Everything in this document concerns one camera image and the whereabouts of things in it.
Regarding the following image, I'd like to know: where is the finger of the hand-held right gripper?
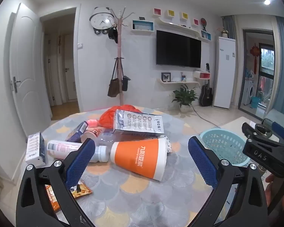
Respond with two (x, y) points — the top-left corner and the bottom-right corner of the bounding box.
(242, 122), (272, 145)
(272, 121), (284, 140)

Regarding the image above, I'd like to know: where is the balcony sliding door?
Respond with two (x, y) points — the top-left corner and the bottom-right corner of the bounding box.
(238, 28), (275, 121)

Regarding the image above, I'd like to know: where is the white standing air conditioner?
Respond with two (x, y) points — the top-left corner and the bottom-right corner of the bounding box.
(212, 36), (236, 109)

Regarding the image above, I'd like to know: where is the person's right hand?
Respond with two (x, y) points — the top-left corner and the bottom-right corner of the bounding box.
(264, 173), (284, 212)

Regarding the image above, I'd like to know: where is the red and white wall drawer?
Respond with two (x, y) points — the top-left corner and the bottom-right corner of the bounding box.
(193, 70), (211, 81)

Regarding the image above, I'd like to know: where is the small orange snack wrapper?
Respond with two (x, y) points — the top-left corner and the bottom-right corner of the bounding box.
(72, 180), (92, 198)

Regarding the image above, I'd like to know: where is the small white and blue box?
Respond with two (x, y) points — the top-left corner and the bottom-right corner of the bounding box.
(26, 132), (46, 167)

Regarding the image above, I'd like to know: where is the white curved wall shelf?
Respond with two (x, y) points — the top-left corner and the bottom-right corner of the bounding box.
(156, 16), (212, 42)

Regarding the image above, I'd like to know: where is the white low wall shelf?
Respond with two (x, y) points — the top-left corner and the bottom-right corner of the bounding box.
(157, 78), (199, 85)

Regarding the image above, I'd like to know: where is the panda wall clock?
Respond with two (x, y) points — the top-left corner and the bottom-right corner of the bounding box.
(89, 7), (115, 35)

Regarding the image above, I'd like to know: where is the grey drink carton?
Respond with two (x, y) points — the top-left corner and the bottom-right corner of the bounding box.
(112, 109), (165, 138)

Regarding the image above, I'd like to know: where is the pink coat rack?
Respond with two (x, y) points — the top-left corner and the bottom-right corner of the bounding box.
(109, 7), (135, 107)

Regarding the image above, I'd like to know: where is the black floor cable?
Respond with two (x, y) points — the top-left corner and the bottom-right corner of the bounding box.
(192, 106), (224, 127)

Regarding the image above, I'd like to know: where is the orange and white paper cup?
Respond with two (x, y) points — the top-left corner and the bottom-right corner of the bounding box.
(110, 138), (173, 182)

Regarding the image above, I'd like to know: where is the red print paper cup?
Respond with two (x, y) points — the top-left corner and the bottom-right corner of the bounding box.
(82, 126), (105, 143)

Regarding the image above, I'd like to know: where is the white room door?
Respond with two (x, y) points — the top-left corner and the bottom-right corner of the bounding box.
(9, 2), (52, 180)

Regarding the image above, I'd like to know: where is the grey sofa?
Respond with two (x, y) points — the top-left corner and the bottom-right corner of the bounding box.
(263, 109), (284, 133)

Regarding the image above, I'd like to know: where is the white bottle with pink label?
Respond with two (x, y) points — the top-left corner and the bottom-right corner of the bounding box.
(47, 140), (108, 163)

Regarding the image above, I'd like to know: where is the black bag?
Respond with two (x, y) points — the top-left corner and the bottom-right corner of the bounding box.
(121, 75), (131, 92)

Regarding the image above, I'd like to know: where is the potted green plant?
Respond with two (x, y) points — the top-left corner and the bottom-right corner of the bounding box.
(172, 84), (199, 113)

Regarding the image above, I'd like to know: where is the white hallway door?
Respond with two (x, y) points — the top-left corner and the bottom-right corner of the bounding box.
(62, 33), (78, 101)

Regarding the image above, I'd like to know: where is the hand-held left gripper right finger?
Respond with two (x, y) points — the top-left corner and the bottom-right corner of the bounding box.
(188, 136), (268, 227)

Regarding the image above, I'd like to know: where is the brown tote bag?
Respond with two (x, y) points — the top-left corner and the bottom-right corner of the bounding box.
(108, 58), (121, 98)

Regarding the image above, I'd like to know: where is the blue wall shelf box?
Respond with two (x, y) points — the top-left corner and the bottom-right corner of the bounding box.
(132, 20), (155, 32)

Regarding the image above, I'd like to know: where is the white washing machine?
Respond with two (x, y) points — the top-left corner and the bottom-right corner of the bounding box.
(243, 79), (258, 106)

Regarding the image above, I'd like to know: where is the black guitar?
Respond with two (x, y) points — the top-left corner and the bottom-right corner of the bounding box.
(199, 79), (213, 107)

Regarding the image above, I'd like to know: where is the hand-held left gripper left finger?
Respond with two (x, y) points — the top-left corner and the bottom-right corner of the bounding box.
(16, 138), (96, 227)

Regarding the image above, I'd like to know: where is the wall television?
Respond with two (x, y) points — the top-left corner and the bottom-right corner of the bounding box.
(156, 30), (202, 68)

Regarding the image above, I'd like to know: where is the light teal plastic basket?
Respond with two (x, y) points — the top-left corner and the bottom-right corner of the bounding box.
(199, 128), (252, 167)

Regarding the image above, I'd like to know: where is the orange snack packet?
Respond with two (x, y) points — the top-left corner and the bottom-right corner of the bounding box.
(45, 184), (61, 212)

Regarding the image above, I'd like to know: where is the black cap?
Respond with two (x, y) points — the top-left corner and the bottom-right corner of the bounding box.
(108, 26), (119, 43)

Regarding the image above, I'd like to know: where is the clear plastic bottle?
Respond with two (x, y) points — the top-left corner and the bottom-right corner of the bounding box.
(95, 132), (124, 147)

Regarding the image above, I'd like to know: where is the dark blue packet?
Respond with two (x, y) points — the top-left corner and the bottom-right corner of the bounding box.
(65, 121), (88, 143)

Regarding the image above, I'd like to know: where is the red orange plastic bag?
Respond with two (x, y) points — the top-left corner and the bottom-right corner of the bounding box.
(98, 104), (141, 128)

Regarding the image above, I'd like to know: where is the red knot decoration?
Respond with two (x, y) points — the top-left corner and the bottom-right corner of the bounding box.
(250, 43), (261, 74)

